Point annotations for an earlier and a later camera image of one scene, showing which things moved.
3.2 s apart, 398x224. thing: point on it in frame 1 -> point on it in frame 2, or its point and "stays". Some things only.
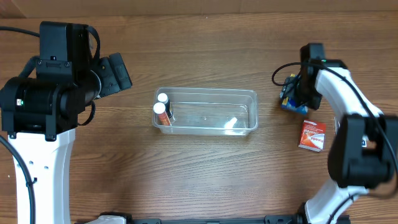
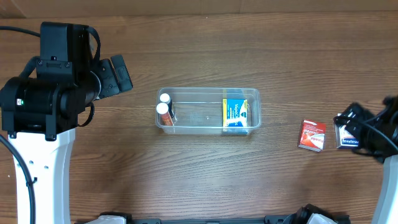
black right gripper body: (306, 101) -> (352, 115)
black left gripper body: (115, 76) stays
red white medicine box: (313, 135) stays
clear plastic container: (205, 111) stays
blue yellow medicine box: (288, 94) -> (235, 116)
